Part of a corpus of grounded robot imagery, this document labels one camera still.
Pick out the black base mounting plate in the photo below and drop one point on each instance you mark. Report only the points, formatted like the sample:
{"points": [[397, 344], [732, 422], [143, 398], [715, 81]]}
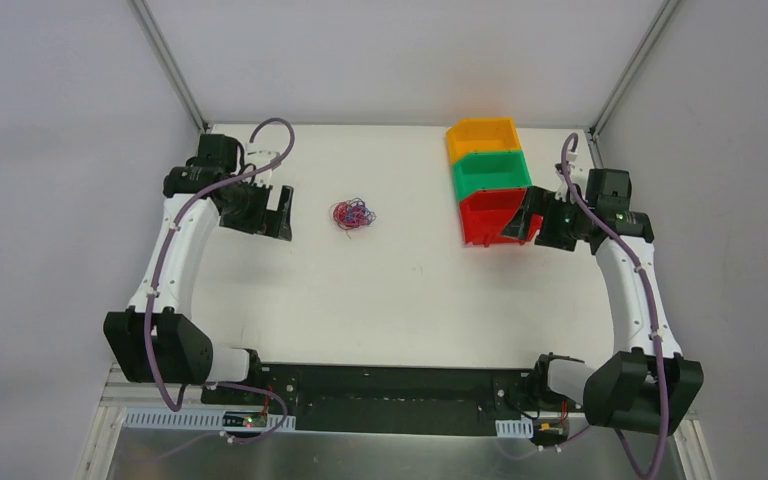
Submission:
{"points": [[396, 400]]}

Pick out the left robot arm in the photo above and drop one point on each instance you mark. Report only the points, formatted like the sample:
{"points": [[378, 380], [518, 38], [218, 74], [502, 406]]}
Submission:
{"points": [[156, 335]]}

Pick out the right white cable duct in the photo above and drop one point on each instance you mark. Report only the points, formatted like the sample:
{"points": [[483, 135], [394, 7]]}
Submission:
{"points": [[514, 429]]}

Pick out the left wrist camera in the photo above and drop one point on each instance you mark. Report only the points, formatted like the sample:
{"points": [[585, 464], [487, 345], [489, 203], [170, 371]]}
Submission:
{"points": [[260, 155]]}

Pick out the left white cable duct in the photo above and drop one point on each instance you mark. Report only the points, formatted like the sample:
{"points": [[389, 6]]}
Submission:
{"points": [[197, 420]]}

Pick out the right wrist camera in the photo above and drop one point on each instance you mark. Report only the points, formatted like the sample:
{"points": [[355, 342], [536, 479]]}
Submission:
{"points": [[569, 164]]}

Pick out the right circuit board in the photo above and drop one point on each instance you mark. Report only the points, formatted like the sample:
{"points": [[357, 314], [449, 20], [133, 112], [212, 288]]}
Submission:
{"points": [[549, 435]]}

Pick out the circuit board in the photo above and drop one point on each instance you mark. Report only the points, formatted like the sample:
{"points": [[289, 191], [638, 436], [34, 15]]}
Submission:
{"points": [[241, 421], [549, 435]]}

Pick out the yellow plastic bin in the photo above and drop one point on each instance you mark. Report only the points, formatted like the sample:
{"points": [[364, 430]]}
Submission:
{"points": [[481, 135]]}

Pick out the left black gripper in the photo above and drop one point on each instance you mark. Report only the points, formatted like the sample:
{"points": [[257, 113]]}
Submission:
{"points": [[272, 211]]}

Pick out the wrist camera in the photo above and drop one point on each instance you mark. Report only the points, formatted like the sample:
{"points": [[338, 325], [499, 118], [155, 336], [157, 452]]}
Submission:
{"points": [[260, 155], [569, 164]]}

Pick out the left circuit board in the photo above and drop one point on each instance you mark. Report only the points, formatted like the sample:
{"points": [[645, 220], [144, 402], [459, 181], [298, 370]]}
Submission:
{"points": [[241, 421]]}

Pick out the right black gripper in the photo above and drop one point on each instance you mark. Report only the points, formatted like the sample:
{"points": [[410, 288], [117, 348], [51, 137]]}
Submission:
{"points": [[533, 216]]}

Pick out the aluminium frame rail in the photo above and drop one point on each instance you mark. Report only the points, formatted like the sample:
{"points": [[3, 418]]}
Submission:
{"points": [[116, 452]]}

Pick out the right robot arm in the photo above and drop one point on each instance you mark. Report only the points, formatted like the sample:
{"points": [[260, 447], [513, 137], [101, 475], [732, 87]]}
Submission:
{"points": [[647, 385]]}

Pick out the red plastic bin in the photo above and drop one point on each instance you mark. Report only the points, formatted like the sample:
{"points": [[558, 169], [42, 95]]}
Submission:
{"points": [[485, 213]]}

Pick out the white cable duct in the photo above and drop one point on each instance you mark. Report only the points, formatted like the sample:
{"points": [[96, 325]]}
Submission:
{"points": [[514, 429], [197, 420]]}

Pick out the green plastic bin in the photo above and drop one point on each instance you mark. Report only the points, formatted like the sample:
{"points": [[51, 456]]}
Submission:
{"points": [[496, 170]]}

